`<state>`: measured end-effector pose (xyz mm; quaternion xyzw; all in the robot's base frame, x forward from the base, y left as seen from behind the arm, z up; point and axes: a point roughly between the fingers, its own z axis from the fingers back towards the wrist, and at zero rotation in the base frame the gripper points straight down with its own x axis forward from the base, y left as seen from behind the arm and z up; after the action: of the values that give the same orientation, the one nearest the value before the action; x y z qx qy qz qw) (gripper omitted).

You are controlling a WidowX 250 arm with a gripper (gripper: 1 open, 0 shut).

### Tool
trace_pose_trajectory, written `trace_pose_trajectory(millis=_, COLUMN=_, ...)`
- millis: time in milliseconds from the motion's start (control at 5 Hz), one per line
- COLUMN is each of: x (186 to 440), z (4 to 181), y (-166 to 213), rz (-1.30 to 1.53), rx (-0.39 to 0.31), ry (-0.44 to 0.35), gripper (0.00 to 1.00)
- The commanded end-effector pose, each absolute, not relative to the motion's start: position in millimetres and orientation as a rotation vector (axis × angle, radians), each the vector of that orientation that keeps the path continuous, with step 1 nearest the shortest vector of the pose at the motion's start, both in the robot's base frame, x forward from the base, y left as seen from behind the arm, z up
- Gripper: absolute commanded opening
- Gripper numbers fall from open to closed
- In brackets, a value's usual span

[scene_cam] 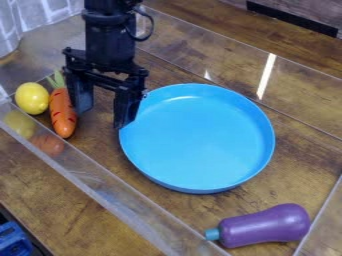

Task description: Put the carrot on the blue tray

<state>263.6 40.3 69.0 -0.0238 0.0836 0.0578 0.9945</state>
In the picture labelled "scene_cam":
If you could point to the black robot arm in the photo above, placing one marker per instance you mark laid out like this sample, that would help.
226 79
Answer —
114 6

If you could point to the white curtain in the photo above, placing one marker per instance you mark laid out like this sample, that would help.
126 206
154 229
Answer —
24 15

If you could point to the blue round tray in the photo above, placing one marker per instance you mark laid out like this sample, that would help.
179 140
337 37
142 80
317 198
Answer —
200 138

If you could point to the clear acrylic barrier wall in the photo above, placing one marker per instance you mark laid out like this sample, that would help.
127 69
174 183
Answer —
90 206

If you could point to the yellow toy lemon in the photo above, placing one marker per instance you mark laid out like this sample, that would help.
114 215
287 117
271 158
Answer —
31 97

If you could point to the blue plastic crate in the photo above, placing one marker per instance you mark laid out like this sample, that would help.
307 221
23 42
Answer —
15 243

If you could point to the purple toy eggplant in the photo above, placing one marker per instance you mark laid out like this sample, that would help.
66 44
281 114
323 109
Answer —
282 223

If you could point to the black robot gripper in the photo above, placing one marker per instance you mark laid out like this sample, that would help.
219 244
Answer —
106 64

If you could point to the orange toy carrot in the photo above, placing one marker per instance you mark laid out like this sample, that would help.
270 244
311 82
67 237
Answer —
63 115

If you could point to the black baseboard strip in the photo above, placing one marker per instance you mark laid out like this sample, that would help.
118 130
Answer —
293 19

